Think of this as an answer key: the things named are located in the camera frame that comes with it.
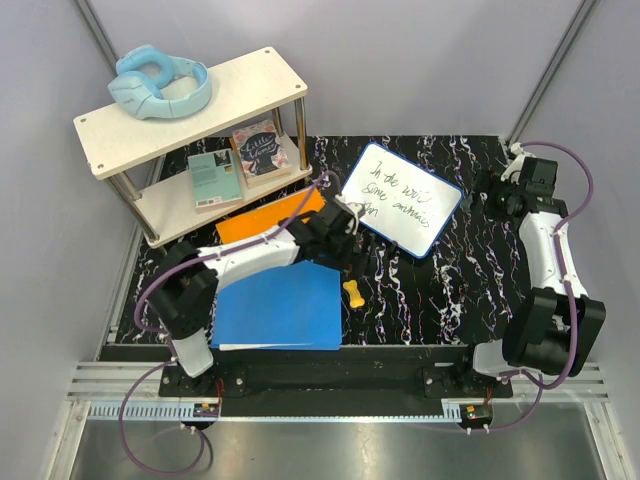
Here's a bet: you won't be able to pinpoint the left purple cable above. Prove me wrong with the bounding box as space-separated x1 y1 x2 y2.
118 172 341 474

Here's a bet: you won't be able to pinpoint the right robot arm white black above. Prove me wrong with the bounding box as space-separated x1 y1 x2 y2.
453 153 606 397

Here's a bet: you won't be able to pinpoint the blue framed whiteboard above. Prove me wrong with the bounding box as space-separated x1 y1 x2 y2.
342 142 463 259

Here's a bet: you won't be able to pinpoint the light blue headphones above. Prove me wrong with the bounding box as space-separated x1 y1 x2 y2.
108 44 213 120

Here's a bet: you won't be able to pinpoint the white two tier shelf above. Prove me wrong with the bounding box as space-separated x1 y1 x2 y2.
73 47 312 248

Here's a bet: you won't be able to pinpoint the blue folder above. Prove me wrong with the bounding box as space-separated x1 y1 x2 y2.
211 261 342 351

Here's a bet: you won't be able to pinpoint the teal paperback book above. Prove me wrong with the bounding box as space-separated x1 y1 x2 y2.
188 148 243 213

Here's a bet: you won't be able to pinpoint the Little Women book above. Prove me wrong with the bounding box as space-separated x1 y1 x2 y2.
231 119 292 188

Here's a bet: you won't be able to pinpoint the orange folder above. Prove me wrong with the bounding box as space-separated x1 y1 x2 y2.
216 188 309 244

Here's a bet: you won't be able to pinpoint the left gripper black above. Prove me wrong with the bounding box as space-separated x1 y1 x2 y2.
314 227 373 276

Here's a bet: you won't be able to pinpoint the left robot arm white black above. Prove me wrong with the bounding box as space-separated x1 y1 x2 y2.
140 197 365 396

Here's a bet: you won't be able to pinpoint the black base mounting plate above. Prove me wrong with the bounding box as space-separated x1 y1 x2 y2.
159 361 513 399

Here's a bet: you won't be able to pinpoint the yellow bone shaped eraser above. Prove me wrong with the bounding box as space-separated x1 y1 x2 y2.
342 280 365 309

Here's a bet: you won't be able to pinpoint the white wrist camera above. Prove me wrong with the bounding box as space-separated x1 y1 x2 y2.
334 195 365 219
500 142 530 184

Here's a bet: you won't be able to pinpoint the aluminium rail frame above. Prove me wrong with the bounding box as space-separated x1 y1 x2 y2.
67 362 609 423

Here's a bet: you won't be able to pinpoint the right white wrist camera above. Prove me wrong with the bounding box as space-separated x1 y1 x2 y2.
500 142 530 184

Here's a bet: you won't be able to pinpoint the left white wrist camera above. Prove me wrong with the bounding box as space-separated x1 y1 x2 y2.
334 195 365 219

